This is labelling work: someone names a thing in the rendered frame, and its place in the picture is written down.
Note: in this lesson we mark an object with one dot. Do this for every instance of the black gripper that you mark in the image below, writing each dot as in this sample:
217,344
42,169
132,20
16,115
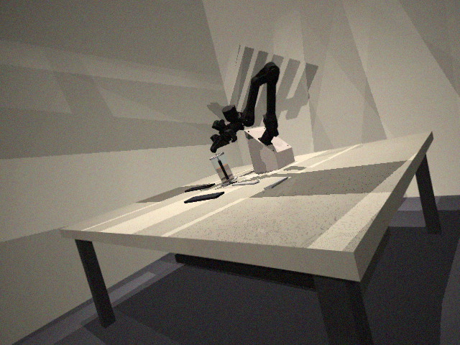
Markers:
224,137

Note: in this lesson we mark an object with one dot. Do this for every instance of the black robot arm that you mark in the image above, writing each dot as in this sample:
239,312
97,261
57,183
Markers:
268,74

